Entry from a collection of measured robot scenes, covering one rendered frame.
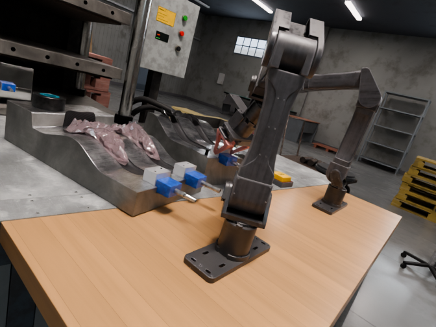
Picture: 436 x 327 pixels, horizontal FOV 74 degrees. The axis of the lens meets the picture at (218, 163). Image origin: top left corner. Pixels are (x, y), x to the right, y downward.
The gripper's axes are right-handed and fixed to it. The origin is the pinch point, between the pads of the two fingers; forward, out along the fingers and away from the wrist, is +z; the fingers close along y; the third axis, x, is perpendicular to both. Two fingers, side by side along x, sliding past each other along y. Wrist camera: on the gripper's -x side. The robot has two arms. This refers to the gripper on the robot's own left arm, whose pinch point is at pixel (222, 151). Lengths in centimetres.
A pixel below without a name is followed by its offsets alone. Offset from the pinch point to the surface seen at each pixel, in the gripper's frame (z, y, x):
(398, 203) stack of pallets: 89, -466, 15
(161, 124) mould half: 11.8, 7.1, -22.2
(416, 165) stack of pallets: 31, -465, -17
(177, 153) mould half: 10.9, 7.4, -8.1
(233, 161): -2.0, 0.8, 5.8
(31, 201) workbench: 7, 51, 8
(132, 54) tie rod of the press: 18, -2, -74
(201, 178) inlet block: -2.1, 16.6, 11.1
